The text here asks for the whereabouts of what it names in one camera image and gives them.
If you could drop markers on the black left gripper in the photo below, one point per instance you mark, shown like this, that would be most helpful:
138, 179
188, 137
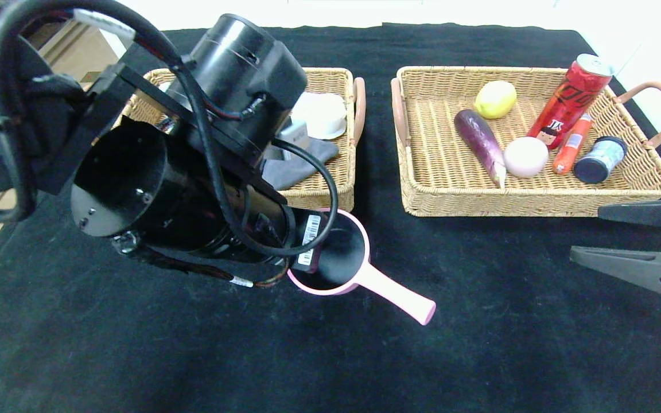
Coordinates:
309, 240

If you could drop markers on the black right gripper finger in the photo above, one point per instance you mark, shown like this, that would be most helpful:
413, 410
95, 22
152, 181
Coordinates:
652, 215
646, 271

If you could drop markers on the pink toy saucepan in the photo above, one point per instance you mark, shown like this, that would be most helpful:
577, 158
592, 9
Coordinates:
388, 289

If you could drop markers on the pale pink round fruit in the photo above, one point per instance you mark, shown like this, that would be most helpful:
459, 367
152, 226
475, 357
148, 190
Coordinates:
525, 158

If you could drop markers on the red cola can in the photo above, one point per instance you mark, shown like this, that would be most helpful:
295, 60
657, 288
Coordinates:
571, 97

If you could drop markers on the purple eggplant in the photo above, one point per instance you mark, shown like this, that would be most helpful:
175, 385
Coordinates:
479, 143

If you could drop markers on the grey microfibre towel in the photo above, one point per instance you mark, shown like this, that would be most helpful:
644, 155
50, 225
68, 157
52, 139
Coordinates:
307, 166

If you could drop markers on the small can dark blue lid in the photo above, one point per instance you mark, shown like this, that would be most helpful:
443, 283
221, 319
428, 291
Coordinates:
600, 160

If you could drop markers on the orange sausage stick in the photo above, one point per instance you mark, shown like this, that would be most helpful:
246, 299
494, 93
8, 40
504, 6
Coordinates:
570, 150

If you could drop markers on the yellow lemon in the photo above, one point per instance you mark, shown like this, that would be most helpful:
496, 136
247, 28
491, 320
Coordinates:
494, 100

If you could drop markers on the white table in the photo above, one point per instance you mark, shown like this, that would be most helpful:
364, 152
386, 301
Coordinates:
365, 14

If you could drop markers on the wooden shelf unit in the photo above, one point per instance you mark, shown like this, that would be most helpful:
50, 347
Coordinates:
72, 51

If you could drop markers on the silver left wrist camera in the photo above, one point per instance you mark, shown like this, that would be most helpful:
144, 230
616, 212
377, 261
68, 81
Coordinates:
293, 137

